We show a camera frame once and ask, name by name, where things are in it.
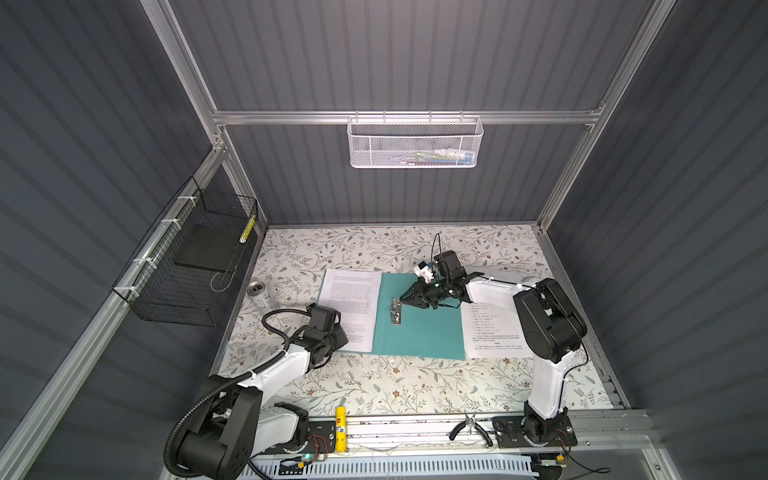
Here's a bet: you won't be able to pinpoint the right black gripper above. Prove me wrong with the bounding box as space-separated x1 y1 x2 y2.
399 277 451 309

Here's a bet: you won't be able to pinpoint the teal paper folder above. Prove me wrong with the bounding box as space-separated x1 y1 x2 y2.
343 273 465 360

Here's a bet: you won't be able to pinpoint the printed English text sheet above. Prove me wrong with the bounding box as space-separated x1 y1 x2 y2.
318 269 383 354

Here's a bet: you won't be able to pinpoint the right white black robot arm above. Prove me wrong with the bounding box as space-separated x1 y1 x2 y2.
399 250 587 447

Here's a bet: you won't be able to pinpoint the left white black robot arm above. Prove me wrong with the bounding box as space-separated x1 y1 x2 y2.
162 304 348 479

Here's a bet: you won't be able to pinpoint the silver folder clip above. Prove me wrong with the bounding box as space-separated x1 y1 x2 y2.
390 298 402 325

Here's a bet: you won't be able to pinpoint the printed sheet with Chinese heading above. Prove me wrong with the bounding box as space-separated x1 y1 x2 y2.
460 303 534 359

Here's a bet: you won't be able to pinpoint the silver metal can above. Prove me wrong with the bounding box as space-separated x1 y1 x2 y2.
246 280 275 312

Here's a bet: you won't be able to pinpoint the yellow glue stick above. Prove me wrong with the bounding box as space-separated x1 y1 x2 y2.
335 406 348 453

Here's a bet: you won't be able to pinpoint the yellow marker in black basket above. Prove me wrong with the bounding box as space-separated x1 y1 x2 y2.
239 215 256 244

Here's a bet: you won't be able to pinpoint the pens in white basket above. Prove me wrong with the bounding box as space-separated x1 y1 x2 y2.
400 149 476 168

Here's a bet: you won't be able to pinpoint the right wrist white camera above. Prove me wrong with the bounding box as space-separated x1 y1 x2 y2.
413 261 436 284

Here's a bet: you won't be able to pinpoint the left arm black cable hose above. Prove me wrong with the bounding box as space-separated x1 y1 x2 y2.
163 307 313 478

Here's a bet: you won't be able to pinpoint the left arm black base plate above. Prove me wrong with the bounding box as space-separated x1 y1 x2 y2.
262 420 336 455

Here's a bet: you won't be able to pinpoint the black handled pliers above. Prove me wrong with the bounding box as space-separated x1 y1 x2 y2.
448 414 493 448

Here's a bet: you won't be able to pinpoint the white slotted cable duct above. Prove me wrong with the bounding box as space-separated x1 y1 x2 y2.
240 454 539 479

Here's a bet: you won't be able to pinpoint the black wire mesh basket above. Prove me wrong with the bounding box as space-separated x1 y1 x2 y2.
113 179 259 327

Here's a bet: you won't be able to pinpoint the white wire mesh basket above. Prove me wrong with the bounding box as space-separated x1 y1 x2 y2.
346 115 484 169

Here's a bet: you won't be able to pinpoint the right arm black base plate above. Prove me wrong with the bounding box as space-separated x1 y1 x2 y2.
491 413 578 448

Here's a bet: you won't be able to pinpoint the aluminium frame rails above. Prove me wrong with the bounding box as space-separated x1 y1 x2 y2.
1 1 675 479

